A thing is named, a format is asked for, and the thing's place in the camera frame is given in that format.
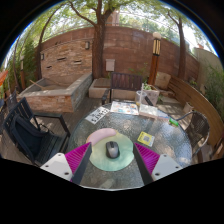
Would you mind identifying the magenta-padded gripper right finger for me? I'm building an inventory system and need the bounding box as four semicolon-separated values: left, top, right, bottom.
132;142;184;186

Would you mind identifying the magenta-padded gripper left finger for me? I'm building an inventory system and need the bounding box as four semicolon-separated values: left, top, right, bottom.
39;142;93;186

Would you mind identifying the grey computer mouse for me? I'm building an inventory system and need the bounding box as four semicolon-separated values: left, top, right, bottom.
105;140;121;160

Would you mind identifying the round green mouse pad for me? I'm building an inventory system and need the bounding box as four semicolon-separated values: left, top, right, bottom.
85;127;135;172

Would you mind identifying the yellow card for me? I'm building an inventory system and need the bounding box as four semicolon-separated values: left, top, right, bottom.
137;131;156;148

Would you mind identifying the black slatted armchair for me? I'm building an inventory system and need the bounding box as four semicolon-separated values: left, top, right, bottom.
1;96;72;167

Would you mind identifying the dark wicker metal chair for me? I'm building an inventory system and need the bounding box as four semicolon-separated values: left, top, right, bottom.
174;110;211;164

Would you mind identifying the stone-clad raised basin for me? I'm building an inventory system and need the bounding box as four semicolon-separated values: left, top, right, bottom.
16;72;94;114

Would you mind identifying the white plate with black letters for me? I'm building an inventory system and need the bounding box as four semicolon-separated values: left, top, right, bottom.
84;106;111;125

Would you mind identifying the curved wooden bench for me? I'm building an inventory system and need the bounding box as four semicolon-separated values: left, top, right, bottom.
166;74;224;161

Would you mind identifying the white square planter with plant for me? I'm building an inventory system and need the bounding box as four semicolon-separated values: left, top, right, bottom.
142;83;161;107

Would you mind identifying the colourful magazine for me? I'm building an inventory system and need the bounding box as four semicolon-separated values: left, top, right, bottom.
109;100;140;116

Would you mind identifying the clear plastic cup with straw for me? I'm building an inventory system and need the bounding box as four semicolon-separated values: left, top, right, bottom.
135;83;148;108

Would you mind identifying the pale stone boulder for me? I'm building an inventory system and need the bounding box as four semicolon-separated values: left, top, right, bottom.
154;71;172;90

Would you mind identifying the dark wooden slatted chair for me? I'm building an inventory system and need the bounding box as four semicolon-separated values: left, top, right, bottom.
101;71;144;105

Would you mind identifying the slim tree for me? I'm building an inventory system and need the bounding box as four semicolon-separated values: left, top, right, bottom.
166;9;188;81

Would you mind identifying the large forked tree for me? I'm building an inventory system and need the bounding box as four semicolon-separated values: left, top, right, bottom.
68;0;118;80

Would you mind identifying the wooden garden lamp post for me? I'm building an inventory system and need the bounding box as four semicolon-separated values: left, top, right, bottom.
147;31;163;86

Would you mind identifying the grey wall box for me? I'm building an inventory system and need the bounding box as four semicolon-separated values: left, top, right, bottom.
105;58;116;72

